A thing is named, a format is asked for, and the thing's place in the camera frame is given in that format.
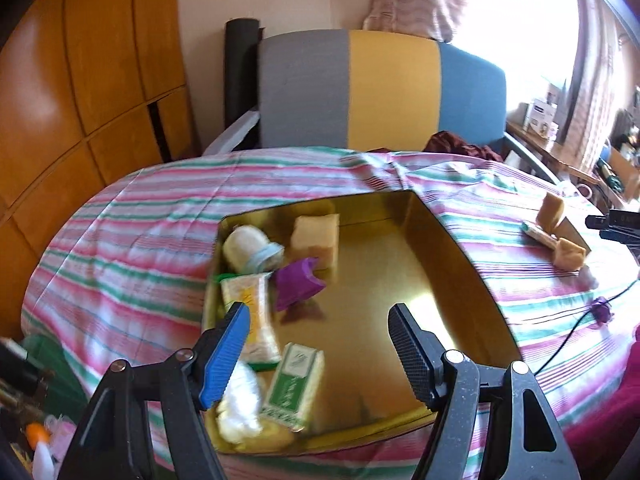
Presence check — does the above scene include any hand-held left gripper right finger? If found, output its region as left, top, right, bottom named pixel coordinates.
left=388, top=303, right=581, bottom=480

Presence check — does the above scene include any pink hair roller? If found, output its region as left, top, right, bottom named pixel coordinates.
left=47, top=412, right=77, bottom=456

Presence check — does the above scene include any long white snack packet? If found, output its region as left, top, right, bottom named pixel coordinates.
left=521, top=220, right=557, bottom=250

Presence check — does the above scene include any beige cardboard piece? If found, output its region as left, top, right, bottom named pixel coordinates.
left=555, top=215, right=591, bottom=253

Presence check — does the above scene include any white printed box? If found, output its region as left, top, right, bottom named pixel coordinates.
left=525, top=100, right=560, bottom=138

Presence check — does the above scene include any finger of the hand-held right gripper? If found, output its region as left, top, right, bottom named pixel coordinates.
left=585, top=213, right=640, bottom=230
left=599, top=229, right=640, bottom=261

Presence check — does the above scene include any white roll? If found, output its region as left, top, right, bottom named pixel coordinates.
left=222, top=225, right=286, bottom=276

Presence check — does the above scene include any striped tablecloth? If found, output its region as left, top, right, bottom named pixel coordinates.
left=20, top=146, right=640, bottom=480

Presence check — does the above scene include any wooden wardrobe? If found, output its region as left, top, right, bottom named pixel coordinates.
left=0, top=0, right=201, bottom=341

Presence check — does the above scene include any green cracker packet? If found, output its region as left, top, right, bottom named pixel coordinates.
left=220, top=271, right=283, bottom=366

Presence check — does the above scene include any yellow cake block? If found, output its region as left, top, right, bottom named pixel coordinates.
left=290, top=213, right=341, bottom=268

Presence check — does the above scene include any gold metal tin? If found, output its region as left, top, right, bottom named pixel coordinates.
left=202, top=190, right=523, bottom=456

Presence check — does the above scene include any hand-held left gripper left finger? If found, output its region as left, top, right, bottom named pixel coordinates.
left=57, top=303, right=251, bottom=480

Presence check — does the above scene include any black cable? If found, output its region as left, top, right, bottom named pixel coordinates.
left=532, top=277, right=640, bottom=376

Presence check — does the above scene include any wooden side table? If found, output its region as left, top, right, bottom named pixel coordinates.
left=505, top=120, right=640, bottom=211

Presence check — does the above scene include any black rolled mat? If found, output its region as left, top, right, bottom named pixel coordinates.
left=224, top=18, right=263, bottom=131

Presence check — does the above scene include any green white box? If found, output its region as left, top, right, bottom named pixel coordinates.
left=260, top=342, right=326, bottom=433

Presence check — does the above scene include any white soap box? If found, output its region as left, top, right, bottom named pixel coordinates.
left=31, top=440, right=56, bottom=480

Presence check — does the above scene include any dark red cloth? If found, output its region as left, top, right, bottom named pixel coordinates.
left=422, top=130, right=506, bottom=163

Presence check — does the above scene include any grey yellow blue armchair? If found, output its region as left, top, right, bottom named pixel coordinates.
left=202, top=28, right=558, bottom=183

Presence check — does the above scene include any purple snack packet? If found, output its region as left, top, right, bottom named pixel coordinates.
left=272, top=257, right=328, bottom=313

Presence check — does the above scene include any beige patterned curtain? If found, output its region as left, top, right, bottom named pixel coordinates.
left=560, top=0, right=631, bottom=146

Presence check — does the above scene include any cardboard box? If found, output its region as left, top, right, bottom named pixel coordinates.
left=607, top=145, right=640, bottom=186

